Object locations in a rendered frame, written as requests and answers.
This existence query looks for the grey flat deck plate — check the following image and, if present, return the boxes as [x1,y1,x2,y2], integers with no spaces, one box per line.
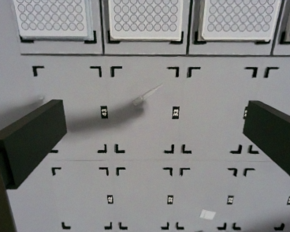
[0,0,290,232]

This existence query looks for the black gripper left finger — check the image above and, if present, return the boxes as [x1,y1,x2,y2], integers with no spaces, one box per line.
[0,99,67,232]

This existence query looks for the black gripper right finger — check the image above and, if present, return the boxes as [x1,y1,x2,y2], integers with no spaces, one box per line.
[243,100,290,176]

